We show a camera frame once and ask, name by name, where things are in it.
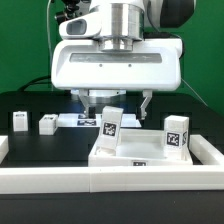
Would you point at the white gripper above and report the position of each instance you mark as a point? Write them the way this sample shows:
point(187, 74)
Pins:
point(153, 64)

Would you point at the white square tabletop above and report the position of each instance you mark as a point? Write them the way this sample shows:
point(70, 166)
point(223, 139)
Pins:
point(137, 148)

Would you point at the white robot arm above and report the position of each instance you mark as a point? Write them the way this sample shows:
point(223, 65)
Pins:
point(120, 46)

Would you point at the white U-shaped obstacle fence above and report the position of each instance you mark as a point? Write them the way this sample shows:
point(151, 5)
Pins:
point(107, 179)

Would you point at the white marker base plate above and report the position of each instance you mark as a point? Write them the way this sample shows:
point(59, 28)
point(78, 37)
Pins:
point(79, 120)

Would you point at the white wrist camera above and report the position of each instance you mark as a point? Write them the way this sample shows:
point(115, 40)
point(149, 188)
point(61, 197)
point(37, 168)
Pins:
point(86, 26)

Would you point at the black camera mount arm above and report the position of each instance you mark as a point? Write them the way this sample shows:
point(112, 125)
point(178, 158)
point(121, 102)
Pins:
point(70, 11)

